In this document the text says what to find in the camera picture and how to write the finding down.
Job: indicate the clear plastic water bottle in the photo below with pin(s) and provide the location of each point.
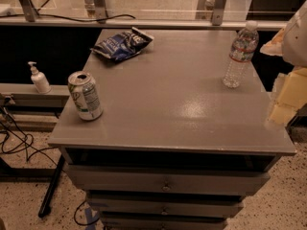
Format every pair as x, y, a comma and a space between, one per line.
240, 55

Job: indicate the white pump sanitizer bottle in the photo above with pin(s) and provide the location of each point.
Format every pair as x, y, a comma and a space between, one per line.
39, 79

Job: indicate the green white soda can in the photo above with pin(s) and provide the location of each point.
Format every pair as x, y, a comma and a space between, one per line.
82, 88

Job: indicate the grey drawer cabinet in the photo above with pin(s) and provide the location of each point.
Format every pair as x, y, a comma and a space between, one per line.
168, 109

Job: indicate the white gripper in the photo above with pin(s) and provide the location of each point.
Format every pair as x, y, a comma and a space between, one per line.
296, 40

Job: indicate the bottom grey drawer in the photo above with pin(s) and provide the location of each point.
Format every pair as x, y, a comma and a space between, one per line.
131, 221

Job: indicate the black table leg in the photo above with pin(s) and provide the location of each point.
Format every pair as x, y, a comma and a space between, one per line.
45, 208

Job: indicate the grey drawer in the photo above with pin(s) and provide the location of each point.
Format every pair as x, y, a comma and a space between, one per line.
131, 221
150, 180
211, 206

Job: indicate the middle grey drawer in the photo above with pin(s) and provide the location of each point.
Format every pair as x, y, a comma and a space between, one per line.
211, 206

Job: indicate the grey side shelf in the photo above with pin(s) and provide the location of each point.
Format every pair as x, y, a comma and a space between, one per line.
26, 95

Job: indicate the grey metal rail frame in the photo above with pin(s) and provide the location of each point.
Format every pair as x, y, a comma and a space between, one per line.
195, 14

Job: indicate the top grey drawer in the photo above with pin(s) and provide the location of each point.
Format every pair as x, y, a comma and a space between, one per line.
150, 180

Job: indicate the blue chip bag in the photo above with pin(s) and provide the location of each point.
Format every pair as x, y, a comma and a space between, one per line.
124, 45

